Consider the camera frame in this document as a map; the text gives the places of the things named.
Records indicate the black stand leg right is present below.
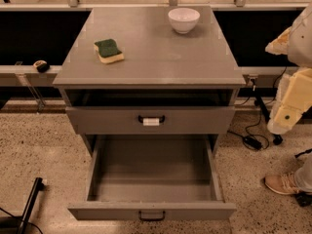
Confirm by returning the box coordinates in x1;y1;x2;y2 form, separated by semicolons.
253;87;283;145

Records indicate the metal railing frame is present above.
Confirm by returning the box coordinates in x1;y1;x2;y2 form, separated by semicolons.
1;0;312;104

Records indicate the tan sneaker shoe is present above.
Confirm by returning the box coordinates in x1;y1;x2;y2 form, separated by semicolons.
264;173;301;195

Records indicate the black stand leg left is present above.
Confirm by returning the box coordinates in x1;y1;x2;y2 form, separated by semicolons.
16;177;44;234

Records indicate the black power adapter with cable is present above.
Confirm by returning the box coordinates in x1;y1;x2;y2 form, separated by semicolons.
227;66;289;152

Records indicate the grey drawer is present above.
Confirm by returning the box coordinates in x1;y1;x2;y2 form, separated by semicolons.
68;135;236;221
66;89;234;135

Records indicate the green yellow sponge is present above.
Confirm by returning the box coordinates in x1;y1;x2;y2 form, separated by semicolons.
94;39;124;64

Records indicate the black stand leg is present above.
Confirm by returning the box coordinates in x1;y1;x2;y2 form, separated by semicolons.
253;87;283;145
16;177;44;234

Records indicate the grey top drawer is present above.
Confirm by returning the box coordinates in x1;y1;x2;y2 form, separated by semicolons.
66;89;234;135

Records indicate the grey drawer cabinet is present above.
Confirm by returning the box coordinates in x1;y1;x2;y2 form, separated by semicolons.
54;6;244;151

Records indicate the black object on floor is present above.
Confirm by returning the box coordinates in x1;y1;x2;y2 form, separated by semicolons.
295;192;312;207

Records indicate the white ceramic bowl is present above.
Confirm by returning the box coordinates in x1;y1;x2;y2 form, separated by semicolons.
168;8;200;34

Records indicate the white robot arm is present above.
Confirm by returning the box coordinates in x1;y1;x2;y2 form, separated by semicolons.
265;4;312;135

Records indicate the small black yellow tape measure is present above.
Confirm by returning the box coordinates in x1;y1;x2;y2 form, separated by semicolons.
33;60;50;73

